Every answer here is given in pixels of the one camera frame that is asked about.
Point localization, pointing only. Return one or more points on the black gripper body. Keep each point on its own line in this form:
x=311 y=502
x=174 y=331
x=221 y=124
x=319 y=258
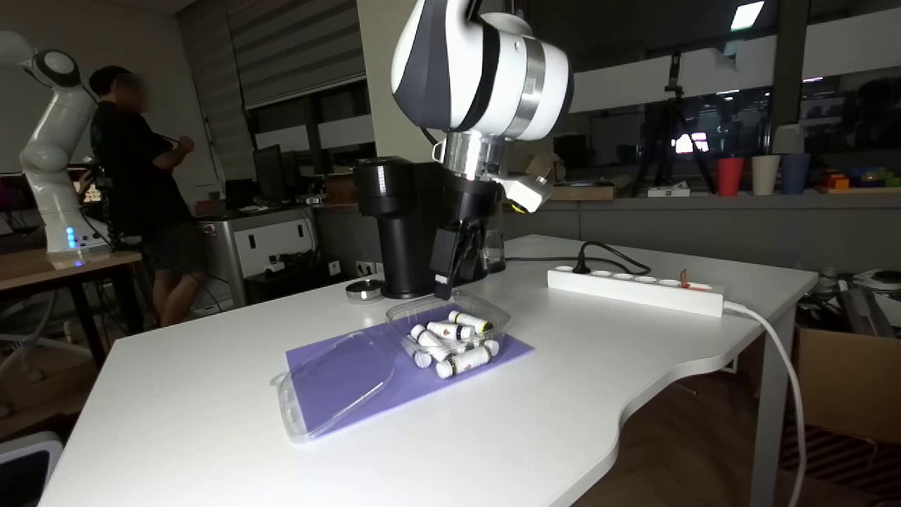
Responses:
x=460 y=240

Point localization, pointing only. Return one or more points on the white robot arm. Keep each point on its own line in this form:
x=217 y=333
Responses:
x=478 y=78

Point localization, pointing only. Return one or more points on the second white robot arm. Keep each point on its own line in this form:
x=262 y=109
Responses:
x=52 y=144

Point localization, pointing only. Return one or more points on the small white bottle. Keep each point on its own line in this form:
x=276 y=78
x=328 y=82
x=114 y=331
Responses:
x=467 y=319
x=463 y=362
x=417 y=355
x=450 y=331
x=429 y=342

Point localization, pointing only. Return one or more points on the round metal tape roll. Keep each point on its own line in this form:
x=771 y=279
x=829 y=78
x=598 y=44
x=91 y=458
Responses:
x=364 y=290

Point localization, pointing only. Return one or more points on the purple paper sheet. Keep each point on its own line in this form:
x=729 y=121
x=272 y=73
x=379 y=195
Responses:
x=404 y=369

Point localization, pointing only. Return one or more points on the grey metal cabinet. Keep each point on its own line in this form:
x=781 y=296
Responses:
x=249 y=255

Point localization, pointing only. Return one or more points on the white power strip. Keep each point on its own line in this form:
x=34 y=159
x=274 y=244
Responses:
x=664 y=295

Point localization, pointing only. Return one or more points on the red cup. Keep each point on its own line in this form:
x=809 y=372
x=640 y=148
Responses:
x=726 y=176

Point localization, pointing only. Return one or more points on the white cup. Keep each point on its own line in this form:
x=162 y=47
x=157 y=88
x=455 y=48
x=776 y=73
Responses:
x=764 y=172

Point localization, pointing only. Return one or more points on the blue cup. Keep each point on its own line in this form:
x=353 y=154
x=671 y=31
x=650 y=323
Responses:
x=794 y=172

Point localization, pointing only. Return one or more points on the person in black shirt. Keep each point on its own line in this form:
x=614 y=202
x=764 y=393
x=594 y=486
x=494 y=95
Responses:
x=145 y=199

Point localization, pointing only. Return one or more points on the cardboard box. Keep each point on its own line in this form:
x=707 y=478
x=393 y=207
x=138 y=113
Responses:
x=850 y=383

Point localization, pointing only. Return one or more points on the wooden side table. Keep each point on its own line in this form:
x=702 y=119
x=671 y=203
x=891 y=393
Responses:
x=32 y=272

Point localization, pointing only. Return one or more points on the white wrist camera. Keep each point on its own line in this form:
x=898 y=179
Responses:
x=521 y=193

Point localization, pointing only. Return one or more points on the black camera tripod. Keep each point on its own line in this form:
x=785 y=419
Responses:
x=663 y=121

